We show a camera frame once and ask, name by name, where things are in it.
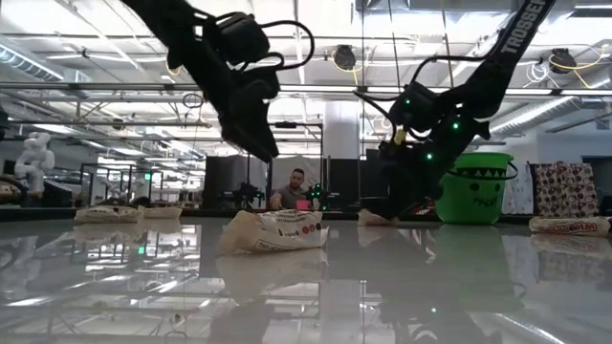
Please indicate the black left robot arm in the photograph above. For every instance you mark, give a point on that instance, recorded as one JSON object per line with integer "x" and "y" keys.
{"x": 162, "y": 24}

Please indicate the long ceiling light bar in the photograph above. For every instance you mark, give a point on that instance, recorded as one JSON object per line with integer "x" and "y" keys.
{"x": 325, "y": 89}

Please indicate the silver ventilation duct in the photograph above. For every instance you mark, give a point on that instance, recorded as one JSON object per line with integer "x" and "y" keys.
{"x": 550, "y": 112}

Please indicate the person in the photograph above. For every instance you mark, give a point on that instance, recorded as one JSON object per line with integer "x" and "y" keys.
{"x": 291, "y": 193}

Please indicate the black curtain panel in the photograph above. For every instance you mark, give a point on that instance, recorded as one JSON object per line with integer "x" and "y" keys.
{"x": 225, "y": 177}

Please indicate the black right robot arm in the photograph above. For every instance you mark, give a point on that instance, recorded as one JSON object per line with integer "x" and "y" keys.
{"x": 521, "y": 38}

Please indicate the black background rig frame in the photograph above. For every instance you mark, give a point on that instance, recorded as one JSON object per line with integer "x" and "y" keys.
{"x": 301, "y": 125}

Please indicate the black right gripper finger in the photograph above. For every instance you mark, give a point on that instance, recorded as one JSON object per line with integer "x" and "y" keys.
{"x": 401, "y": 196}

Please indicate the green plastic bucket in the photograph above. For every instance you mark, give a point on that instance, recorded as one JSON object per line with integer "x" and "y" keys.
{"x": 478, "y": 200}

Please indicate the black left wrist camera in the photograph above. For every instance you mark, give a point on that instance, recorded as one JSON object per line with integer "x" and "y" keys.
{"x": 244, "y": 38}

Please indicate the black partition panel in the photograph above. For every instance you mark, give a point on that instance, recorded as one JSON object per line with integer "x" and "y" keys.
{"x": 342, "y": 181}

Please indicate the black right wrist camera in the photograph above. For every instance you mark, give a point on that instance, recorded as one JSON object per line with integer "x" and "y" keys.
{"x": 413, "y": 107}

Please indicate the polka dot patterned cloth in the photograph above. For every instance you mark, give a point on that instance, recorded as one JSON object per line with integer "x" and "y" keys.
{"x": 564, "y": 186}

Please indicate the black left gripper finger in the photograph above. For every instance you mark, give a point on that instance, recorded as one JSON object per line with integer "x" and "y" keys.
{"x": 253, "y": 136}

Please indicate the white robot figure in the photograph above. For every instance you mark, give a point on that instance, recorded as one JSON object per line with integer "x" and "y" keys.
{"x": 34, "y": 162}

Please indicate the pink object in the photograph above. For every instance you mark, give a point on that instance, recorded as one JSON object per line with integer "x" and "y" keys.
{"x": 304, "y": 205}

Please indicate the white building column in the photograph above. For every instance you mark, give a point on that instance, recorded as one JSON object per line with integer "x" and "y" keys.
{"x": 342, "y": 129}

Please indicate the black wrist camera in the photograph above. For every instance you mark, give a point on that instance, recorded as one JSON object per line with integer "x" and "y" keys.
{"x": 244, "y": 38}
{"x": 413, "y": 107}

